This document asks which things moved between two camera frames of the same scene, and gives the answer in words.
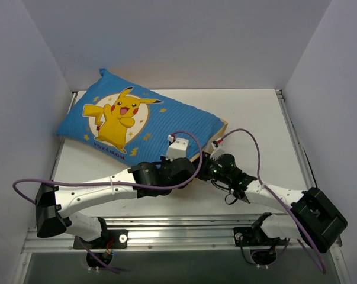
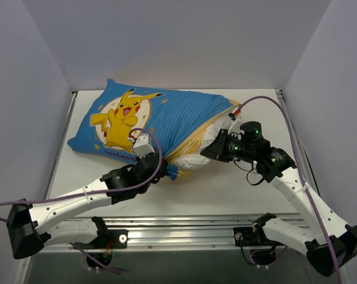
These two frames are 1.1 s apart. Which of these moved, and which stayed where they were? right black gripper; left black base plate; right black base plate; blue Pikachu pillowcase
Moved: blue Pikachu pillowcase; right black gripper
Stayed: right black base plate; left black base plate
